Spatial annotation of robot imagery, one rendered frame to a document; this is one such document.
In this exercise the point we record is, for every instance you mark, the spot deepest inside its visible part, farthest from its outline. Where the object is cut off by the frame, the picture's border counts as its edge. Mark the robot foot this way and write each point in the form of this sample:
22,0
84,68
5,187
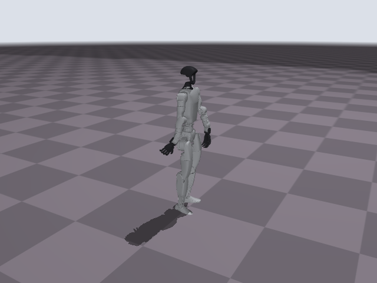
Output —
192,200
183,210

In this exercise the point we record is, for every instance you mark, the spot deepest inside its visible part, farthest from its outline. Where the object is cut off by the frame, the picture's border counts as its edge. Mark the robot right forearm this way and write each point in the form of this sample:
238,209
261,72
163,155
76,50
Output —
178,131

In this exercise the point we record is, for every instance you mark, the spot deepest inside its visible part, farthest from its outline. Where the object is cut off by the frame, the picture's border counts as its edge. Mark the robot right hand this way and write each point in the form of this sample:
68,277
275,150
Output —
168,148

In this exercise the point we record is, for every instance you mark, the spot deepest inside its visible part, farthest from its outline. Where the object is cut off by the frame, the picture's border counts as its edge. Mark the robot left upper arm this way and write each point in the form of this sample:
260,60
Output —
201,109

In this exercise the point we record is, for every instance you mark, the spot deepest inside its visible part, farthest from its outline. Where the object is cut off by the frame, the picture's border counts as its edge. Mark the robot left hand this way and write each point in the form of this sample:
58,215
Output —
207,139

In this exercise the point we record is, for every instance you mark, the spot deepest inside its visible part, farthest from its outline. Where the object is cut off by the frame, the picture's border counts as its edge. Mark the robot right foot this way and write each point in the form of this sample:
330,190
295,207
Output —
183,210

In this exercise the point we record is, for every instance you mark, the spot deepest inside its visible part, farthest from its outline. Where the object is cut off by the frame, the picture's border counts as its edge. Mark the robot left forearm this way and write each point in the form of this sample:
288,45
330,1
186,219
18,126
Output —
205,121

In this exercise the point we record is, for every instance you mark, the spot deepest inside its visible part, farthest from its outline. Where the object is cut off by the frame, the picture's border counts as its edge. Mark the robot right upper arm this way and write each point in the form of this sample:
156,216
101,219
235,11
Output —
181,103

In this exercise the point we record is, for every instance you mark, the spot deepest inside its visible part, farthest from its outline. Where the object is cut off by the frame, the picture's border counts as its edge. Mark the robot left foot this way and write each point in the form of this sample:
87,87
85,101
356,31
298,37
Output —
192,200

